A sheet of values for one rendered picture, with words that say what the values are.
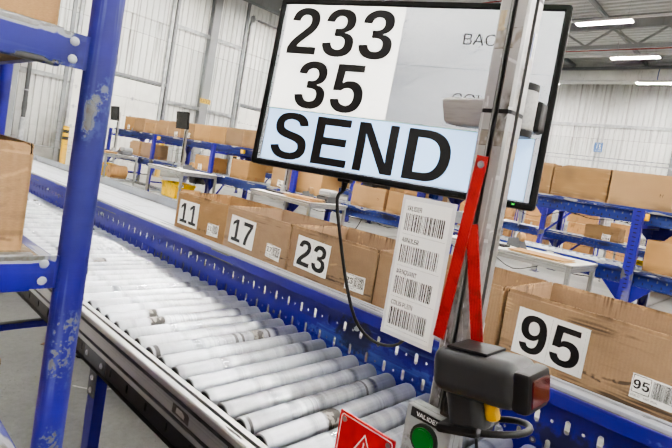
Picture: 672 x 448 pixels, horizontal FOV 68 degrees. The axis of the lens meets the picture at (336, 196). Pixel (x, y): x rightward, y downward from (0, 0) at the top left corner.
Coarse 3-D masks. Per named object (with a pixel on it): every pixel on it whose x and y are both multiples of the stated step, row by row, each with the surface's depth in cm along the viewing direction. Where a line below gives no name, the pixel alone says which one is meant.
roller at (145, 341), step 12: (240, 324) 153; (252, 324) 155; (264, 324) 158; (276, 324) 162; (144, 336) 131; (156, 336) 133; (168, 336) 135; (180, 336) 137; (192, 336) 139; (204, 336) 142
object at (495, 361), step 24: (456, 360) 57; (480, 360) 55; (504, 360) 54; (528, 360) 56; (456, 384) 56; (480, 384) 54; (504, 384) 53; (528, 384) 51; (456, 408) 58; (480, 408) 56; (504, 408) 53; (528, 408) 51; (456, 432) 57; (480, 432) 56
